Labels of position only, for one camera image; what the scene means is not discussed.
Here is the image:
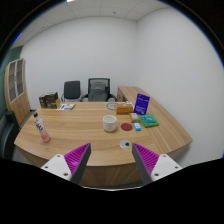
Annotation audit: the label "small tan box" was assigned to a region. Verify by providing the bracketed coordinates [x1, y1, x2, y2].
[130, 113, 139, 122]

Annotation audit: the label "dark chair at left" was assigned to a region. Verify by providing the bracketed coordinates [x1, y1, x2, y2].
[0, 111, 20, 160]

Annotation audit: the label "wooden tissue box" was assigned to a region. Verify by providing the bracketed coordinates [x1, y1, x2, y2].
[116, 104, 133, 115]

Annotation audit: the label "black office chair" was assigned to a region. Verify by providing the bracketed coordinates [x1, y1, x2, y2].
[61, 81, 81, 102]

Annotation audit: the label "colourful brochure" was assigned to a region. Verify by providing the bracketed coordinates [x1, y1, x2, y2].
[57, 104, 76, 110]

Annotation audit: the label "dark brown boxes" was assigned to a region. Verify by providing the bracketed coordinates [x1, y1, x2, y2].
[39, 92, 60, 109]

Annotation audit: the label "green book stack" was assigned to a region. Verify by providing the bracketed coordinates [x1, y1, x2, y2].
[139, 114, 159, 128]

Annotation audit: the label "grey mesh office chair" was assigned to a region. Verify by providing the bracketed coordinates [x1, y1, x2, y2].
[82, 78, 117, 102]

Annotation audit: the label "small blue card box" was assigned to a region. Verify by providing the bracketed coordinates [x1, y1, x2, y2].
[133, 122, 141, 131]

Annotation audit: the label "wooden glass-door cabinet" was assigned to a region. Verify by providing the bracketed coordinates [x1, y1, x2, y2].
[4, 59, 30, 125]

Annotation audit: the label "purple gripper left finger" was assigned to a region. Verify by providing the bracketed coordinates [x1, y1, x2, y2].
[40, 142, 92, 185]

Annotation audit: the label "purple standing sign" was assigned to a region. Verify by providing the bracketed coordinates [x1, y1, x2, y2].
[134, 93, 150, 115]

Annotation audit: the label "round patterned mat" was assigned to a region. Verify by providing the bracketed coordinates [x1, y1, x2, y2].
[105, 102, 117, 111]

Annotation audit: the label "white ceramic cup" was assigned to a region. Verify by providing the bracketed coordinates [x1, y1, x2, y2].
[103, 115, 117, 132]

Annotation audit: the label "grey desk cable grommet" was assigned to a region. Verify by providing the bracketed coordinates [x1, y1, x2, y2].
[120, 140, 131, 149]

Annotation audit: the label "red round coaster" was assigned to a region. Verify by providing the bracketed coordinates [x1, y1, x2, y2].
[121, 123, 133, 131]

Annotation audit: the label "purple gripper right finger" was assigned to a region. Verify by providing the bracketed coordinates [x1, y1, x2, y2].
[131, 142, 184, 186]

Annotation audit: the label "clear bottle pink drink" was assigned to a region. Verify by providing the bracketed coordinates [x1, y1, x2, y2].
[33, 112, 50, 142]

